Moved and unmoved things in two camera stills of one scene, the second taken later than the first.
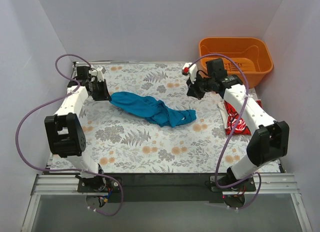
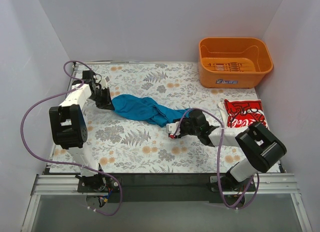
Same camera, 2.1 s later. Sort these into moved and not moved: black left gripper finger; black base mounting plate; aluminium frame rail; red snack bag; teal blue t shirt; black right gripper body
Moved: black left gripper finger; black right gripper body
Not moved: red snack bag; aluminium frame rail; teal blue t shirt; black base mounting plate
